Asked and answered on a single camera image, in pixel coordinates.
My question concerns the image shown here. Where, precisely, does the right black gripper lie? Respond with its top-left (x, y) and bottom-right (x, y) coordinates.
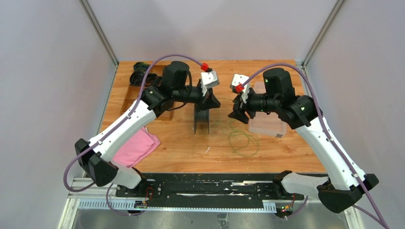
top-left (227, 85), bottom-right (278, 123)

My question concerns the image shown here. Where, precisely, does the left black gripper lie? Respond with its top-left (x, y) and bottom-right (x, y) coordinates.
top-left (173, 85), bottom-right (221, 114)

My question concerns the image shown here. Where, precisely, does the black cable spool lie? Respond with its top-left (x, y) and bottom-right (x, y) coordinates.
top-left (193, 106), bottom-right (210, 134)

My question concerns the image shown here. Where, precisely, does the clear plastic box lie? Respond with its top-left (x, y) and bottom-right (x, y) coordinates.
top-left (247, 81), bottom-right (287, 138)

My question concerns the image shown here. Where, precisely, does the thin green wire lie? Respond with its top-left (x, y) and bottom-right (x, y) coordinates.
top-left (212, 98), bottom-right (261, 158)

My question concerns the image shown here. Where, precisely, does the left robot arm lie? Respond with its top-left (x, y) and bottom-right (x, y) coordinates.
top-left (75, 61), bottom-right (221, 197)

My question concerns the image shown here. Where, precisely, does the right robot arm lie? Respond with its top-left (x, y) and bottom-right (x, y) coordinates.
top-left (229, 68), bottom-right (379, 213)

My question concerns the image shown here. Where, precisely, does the wooden compartment tray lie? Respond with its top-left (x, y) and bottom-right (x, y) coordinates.
top-left (120, 62), bottom-right (165, 115)

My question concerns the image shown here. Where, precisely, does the pink cloth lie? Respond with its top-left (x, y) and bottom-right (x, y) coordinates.
top-left (113, 127), bottom-right (160, 167)

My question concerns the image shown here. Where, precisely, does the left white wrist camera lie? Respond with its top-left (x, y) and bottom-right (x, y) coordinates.
top-left (201, 62), bottom-right (220, 96)

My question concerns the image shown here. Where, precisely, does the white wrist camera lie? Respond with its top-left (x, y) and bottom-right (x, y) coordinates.
top-left (201, 62), bottom-right (220, 96)
top-left (230, 74), bottom-right (250, 103)

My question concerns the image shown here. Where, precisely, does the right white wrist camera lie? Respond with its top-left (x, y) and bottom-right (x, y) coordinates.
top-left (230, 74), bottom-right (250, 103)

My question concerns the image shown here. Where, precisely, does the black coiled cable middle compartment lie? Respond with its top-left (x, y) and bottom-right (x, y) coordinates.
top-left (144, 73), bottom-right (162, 88)

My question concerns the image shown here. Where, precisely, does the black coiled cable compartment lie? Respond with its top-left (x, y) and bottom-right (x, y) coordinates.
top-left (144, 73), bottom-right (162, 88)
top-left (129, 71), bottom-right (147, 86)

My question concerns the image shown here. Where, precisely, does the black coiled cable left compartment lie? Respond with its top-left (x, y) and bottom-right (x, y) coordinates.
top-left (129, 71), bottom-right (147, 86)

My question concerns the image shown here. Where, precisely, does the coiled cable outside tray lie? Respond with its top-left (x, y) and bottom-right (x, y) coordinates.
top-left (133, 62), bottom-right (151, 74)

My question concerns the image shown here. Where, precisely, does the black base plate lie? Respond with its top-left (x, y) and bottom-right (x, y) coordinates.
top-left (113, 173), bottom-right (305, 208)

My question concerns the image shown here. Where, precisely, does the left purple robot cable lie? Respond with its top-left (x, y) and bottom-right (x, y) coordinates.
top-left (63, 54), bottom-right (210, 218)

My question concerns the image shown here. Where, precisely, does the slotted aluminium cable duct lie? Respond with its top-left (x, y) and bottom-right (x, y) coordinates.
top-left (77, 199), bottom-right (277, 213)

